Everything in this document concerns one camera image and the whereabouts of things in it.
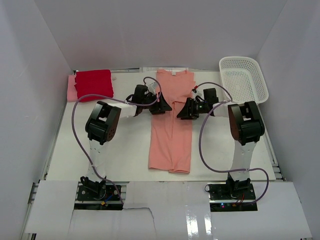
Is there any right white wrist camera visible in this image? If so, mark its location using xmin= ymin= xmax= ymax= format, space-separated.
xmin=191 ymin=86 xmax=203 ymax=101

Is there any white plastic basket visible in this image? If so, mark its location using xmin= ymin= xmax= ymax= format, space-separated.
xmin=219 ymin=56 xmax=269 ymax=104

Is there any folded red t shirt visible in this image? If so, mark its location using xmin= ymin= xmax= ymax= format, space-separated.
xmin=74 ymin=69 xmax=114 ymax=99

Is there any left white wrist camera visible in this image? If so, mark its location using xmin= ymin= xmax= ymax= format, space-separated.
xmin=147 ymin=82 xmax=158 ymax=95

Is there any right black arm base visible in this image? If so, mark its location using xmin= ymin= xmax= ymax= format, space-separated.
xmin=204 ymin=178 xmax=258 ymax=213

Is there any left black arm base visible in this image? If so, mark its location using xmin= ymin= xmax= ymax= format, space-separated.
xmin=74 ymin=176 xmax=123 ymax=211

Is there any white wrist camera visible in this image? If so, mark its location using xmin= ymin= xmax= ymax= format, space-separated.
xmin=191 ymin=86 xmax=203 ymax=101
xmin=147 ymin=82 xmax=158 ymax=95

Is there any folded light pink t shirt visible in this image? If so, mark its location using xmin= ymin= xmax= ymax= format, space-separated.
xmin=66 ymin=75 xmax=78 ymax=102

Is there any salmon pink t shirt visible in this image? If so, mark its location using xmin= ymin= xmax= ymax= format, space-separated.
xmin=148 ymin=69 xmax=196 ymax=174

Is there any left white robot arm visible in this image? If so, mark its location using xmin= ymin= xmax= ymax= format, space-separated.
xmin=85 ymin=82 xmax=172 ymax=183

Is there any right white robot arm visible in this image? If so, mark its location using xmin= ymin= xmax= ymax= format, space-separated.
xmin=177 ymin=87 xmax=265 ymax=191

